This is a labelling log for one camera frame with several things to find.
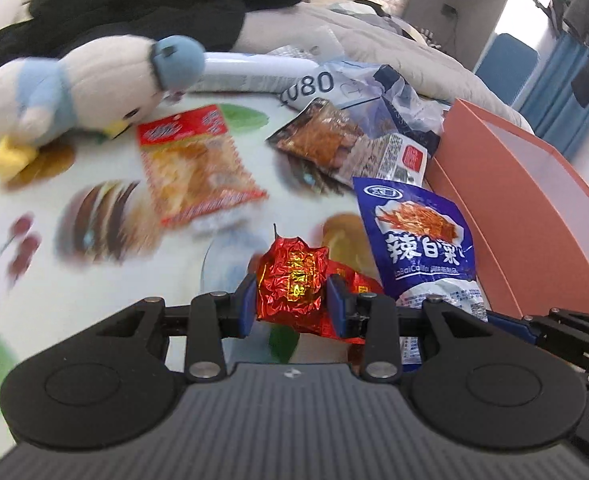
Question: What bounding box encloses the blue spicy cabbage packet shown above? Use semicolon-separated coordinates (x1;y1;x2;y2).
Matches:
351;176;491;366

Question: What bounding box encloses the shiny red foil packet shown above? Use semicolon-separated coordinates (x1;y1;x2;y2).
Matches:
255;235;383;339

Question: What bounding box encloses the red transparent snack packet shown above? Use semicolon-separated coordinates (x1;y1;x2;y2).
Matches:
137;104;267;228

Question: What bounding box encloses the brown clear snack packet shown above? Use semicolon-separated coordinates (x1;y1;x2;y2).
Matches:
267;98;429;186

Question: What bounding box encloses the orange cardboard box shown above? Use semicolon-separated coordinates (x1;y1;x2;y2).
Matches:
426;101;589;318

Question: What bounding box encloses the food print blanket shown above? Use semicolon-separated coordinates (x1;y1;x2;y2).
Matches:
0;94;377;456

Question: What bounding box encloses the clear blue plastic bag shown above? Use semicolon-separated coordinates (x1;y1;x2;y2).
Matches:
279;60;447;155

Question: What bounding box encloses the blue curtain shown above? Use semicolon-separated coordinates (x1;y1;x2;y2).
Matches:
519;32;589;160

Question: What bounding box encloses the white cylindrical bottle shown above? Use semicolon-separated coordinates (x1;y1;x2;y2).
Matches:
188;52;319;93

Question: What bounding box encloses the blue white penguin plush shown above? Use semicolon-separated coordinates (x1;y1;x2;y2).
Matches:
0;35;206;181

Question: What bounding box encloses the blue chair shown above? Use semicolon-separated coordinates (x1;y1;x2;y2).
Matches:
475;34;539;105

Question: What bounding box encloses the grey duvet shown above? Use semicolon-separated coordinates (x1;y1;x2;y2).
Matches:
232;3;532;132

